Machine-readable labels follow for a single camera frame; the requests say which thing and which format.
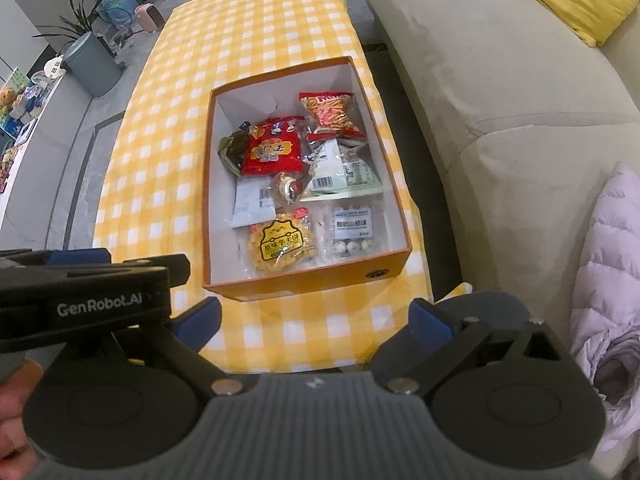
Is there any clear packet of yellow cookies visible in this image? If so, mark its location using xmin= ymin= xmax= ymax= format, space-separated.
xmin=246 ymin=209 xmax=319 ymax=274

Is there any grey trash bin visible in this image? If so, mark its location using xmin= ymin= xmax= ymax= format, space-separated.
xmin=62 ymin=31 xmax=123 ymax=97

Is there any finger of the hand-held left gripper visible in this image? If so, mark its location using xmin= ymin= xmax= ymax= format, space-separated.
xmin=0 ymin=254 xmax=192 ymax=293
xmin=0 ymin=247 xmax=112 ymax=267

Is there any white low cabinet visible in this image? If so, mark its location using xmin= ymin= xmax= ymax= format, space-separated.
xmin=0 ymin=70 xmax=96 ymax=241

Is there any red snack packet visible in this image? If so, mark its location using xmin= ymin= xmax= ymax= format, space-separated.
xmin=241 ymin=116 xmax=307 ymax=177

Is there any beige sofa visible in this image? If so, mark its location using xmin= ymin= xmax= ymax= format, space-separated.
xmin=360 ymin=0 xmax=640 ymax=321

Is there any clear packet of white balls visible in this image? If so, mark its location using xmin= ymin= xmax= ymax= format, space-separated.
xmin=324 ymin=201 xmax=387 ymax=259

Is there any pile of colourful packets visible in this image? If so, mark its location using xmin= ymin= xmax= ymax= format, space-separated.
xmin=0 ymin=142 xmax=22 ymax=196

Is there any yellow cushion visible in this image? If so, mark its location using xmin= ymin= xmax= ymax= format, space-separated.
xmin=522 ymin=0 xmax=640 ymax=48

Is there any person's left hand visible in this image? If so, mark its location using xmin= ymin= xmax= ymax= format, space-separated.
xmin=0 ymin=361 xmax=46 ymax=467

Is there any plush bear picture card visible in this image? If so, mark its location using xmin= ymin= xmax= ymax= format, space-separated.
xmin=0 ymin=67 xmax=48 ymax=127

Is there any blue water jug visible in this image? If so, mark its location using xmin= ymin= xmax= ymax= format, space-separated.
xmin=95 ymin=0 xmax=138 ymax=28

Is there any long-leaved potted plant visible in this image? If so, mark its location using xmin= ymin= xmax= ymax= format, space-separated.
xmin=32 ymin=0 xmax=108 ymax=43

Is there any white and green snack packet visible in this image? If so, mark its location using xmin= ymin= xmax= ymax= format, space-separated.
xmin=301 ymin=139 xmax=384 ymax=202

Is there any small white snack packet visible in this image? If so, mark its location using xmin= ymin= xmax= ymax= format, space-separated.
xmin=231 ymin=181 xmax=279 ymax=229

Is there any orange stick snack packet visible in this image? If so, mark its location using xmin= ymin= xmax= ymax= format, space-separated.
xmin=299 ymin=91 xmax=367 ymax=142

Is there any yellow checked tablecloth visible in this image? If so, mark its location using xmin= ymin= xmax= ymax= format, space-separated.
xmin=91 ymin=0 xmax=473 ymax=376

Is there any pink heater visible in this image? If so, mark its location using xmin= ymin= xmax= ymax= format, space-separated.
xmin=135 ymin=2 xmax=166 ymax=33

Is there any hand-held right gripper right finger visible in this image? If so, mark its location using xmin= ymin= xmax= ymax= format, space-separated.
xmin=381 ymin=298 xmax=568 ymax=401

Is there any small clear red-label packet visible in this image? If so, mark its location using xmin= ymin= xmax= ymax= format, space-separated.
xmin=272 ymin=172 xmax=307 ymax=207

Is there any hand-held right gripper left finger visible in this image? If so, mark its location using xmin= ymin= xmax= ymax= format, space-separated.
xmin=134 ymin=297 xmax=249 ymax=401

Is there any lilac quilted jacket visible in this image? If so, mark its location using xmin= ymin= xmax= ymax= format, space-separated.
xmin=570 ymin=162 xmax=640 ymax=461

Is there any orange cardboard box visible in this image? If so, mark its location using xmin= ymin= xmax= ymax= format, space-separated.
xmin=201 ymin=56 xmax=413 ymax=303

